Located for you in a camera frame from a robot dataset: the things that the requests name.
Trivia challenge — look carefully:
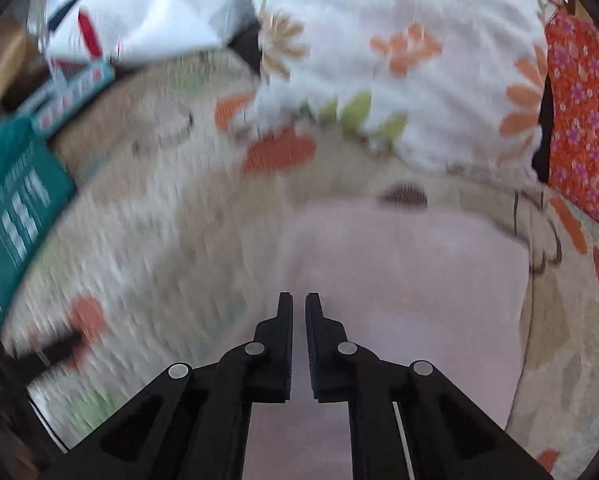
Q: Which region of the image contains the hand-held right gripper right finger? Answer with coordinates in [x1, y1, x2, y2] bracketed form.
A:
[304, 292, 555, 480]

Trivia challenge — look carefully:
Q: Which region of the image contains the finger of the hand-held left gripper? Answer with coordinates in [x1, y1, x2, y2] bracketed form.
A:
[14, 332, 84, 377]

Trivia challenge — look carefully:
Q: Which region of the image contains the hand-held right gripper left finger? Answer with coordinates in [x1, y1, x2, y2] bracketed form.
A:
[40, 292, 295, 480]

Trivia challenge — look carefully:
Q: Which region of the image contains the pale pink small garment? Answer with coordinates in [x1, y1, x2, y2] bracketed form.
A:
[242, 197, 533, 480]

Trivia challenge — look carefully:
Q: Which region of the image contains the light blue dotted box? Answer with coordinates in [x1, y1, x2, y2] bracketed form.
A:
[18, 59, 116, 137]

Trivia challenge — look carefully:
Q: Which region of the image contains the beige leaf print bed sheet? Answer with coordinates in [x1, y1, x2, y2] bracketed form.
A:
[0, 54, 599, 480]

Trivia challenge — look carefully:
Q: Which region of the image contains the brown cardboard box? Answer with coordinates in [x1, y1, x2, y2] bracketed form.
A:
[0, 15, 41, 127]

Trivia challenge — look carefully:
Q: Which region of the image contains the white plastic bag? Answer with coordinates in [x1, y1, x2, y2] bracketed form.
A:
[44, 0, 258, 62]

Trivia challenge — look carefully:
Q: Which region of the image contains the white floral pillow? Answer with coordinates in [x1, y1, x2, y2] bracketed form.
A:
[246, 0, 551, 177]

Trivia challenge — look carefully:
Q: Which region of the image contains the orange floral cloth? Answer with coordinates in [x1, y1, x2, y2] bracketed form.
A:
[544, 12, 599, 239]

